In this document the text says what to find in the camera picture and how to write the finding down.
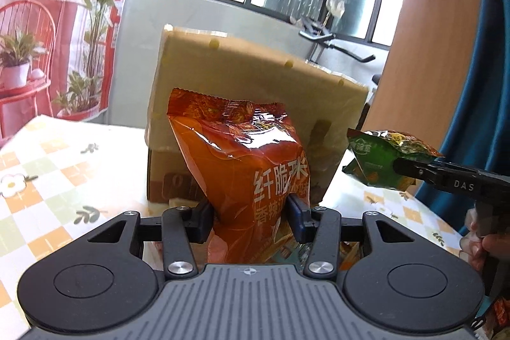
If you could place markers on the red snack packet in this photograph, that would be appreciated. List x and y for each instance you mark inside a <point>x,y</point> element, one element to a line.
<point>500,320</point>

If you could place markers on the green snack packet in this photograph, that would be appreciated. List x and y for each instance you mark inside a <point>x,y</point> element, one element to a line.
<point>370,164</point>

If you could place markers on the brown wooden panel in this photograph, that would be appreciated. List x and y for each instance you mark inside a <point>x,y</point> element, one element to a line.
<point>430,25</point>

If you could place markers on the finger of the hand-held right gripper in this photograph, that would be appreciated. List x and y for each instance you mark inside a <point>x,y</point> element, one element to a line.
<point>418,170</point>

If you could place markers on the checked floral tablecloth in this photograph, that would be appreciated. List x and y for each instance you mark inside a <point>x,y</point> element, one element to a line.
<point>59,180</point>

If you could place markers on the printed room backdrop cloth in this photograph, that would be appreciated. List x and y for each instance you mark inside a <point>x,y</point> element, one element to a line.
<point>59,25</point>

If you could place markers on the black exercise bike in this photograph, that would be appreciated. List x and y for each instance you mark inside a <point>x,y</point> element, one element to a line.
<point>338,45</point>

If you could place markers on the person's right hand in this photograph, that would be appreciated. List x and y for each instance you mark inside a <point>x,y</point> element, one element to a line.
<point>474,244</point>

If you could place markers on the small orange snack packet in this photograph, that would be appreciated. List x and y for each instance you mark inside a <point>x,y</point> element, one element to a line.
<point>350,256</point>

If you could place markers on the cardboard box with plastic liner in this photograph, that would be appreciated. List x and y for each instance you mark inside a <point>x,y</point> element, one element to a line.
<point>247,85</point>

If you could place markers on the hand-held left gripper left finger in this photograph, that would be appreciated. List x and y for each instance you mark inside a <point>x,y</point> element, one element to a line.
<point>205,220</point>

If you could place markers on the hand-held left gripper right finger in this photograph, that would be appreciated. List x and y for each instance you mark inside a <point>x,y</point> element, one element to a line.
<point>297,218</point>

